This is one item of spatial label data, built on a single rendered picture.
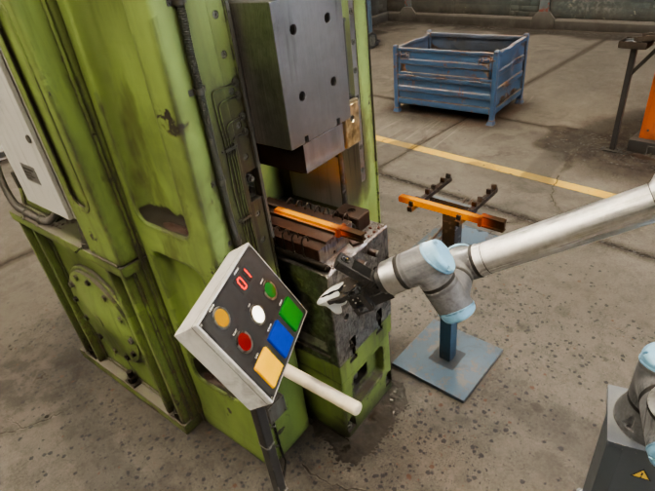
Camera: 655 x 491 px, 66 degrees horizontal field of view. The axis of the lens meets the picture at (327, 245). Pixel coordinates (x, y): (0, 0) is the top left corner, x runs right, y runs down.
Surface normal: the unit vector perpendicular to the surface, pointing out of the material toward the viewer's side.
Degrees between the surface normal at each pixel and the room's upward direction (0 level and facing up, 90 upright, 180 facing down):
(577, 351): 0
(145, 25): 89
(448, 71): 89
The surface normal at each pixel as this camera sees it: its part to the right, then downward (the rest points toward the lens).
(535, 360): -0.11, -0.83
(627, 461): -0.42, 0.54
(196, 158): 0.78, 0.27
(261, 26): -0.61, 0.49
